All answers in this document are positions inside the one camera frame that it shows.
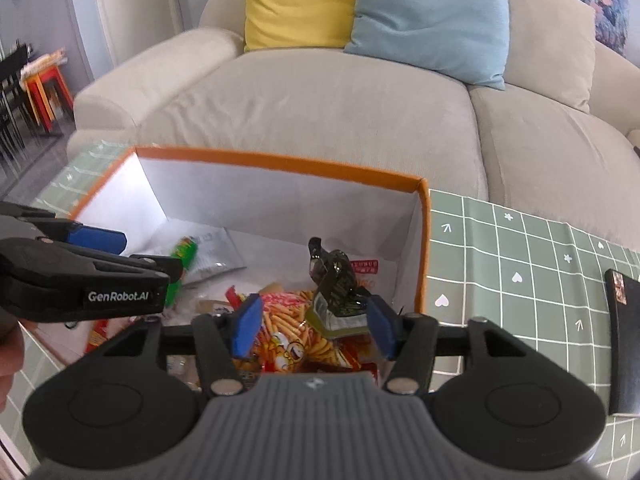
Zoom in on red stool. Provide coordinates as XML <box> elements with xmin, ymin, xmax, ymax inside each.
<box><xmin>25</xmin><ymin>65</ymin><xmax>75</xmax><ymax>135</ymax></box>

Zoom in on orange stick snack packet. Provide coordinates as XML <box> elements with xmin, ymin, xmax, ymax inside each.
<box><xmin>227</xmin><ymin>285</ymin><xmax>376</xmax><ymax>377</ymax></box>

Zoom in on white door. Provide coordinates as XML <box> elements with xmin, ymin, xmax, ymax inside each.
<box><xmin>105</xmin><ymin>0</ymin><xmax>183</xmax><ymax>61</ymax></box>

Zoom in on beige sofa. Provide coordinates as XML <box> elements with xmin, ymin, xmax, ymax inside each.
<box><xmin>66</xmin><ymin>0</ymin><xmax>640</xmax><ymax>201</ymax></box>

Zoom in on blue patterned pillow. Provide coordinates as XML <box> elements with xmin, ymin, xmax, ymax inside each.
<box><xmin>567</xmin><ymin>0</ymin><xmax>632</xmax><ymax>58</ymax></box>

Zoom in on person's left hand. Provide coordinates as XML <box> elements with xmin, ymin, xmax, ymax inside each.
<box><xmin>0</xmin><ymin>332</ymin><xmax>26</xmax><ymax>406</ymax></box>

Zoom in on orange cardboard box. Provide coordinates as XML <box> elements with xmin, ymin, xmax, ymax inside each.
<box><xmin>67</xmin><ymin>146</ymin><xmax>431</xmax><ymax>368</ymax></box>

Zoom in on beige cushion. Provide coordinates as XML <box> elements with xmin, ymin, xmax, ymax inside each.
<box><xmin>502</xmin><ymin>0</ymin><xmax>597</xmax><ymax>113</ymax></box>

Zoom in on dark snack packet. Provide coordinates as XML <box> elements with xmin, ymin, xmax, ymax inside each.
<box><xmin>306</xmin><ymin>236</ymin><xmax>373</xmax><ymax>337</ymax></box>

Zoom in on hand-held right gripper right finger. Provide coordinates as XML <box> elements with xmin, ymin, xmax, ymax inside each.
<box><xmin>367</xmin><ymin>296</ymin><xmax>543</xmax><ymax>395</ymax></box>

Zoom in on green label snack packet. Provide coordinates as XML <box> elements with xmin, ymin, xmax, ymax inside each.
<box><xmin>165</xmin><ymin>236</ymin><xmax>200</xmax><ymax>307</ymax></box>

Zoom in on silver white snack packet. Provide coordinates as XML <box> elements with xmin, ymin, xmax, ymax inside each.
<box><xmin>187</xmin><ymin>229</ymin><xmax>247</xmax><ymax>283</ymax></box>

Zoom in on green checked tablecloth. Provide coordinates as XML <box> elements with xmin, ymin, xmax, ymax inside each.
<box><xmin>0</xmin><ymin>142</ymin><xmax>640</xmax><ymax>480</ymax></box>

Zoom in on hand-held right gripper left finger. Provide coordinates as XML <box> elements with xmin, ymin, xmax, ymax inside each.
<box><xmin>90</xmin><ymin>294</ymin><xmax>264</xmax><ymax>395</ymax></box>

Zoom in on white packet with red print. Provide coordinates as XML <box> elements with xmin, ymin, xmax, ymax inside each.
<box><xmin>345</xmin><ymin>259</ymin><xmax>382</xmax><ymax>293</ymax></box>

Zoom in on black chairs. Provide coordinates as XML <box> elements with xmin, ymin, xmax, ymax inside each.
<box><xmin>0</xmin><ymin>42</ymin><xmax>38</xmax><ymax>161</ymax></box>

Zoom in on red packet with white label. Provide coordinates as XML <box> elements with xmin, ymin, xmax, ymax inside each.
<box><xmin>85</xmin><ymin>317</ymin><xmax>131</xmax><ymax>354</ymax></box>

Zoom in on light blue pillow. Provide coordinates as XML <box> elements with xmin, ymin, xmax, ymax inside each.
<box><xmin>343</xmin><ymin>0</ymin><xmax>510</xmax><ymax>92</ymax></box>

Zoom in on papers on stool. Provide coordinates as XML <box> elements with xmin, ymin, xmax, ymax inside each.
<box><xmin>27</xmin><ymin>47</ymin><xmax>68</xmax><ymax>73</ymax></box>

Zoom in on black notebook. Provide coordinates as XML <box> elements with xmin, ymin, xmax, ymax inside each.
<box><xmin>604</xmin><ymin>269</ymin><xmax>640</xmax><ymax>416</ymax></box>

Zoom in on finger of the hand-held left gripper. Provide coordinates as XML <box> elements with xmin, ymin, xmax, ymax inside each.
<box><xmin>127</xmin><ymin>256</ymin><xmax>185</xmax><ymax>281</ymax></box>
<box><xmin>0</xmin><ymin>202</ymin><xmax>128</xmax><ymax>256</ymax></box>

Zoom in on yellow pillow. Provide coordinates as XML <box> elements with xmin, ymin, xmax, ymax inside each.
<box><xmin>243</xmin><ymin>0</ymin><xmax>360</xmax><ymax>53</ymax></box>

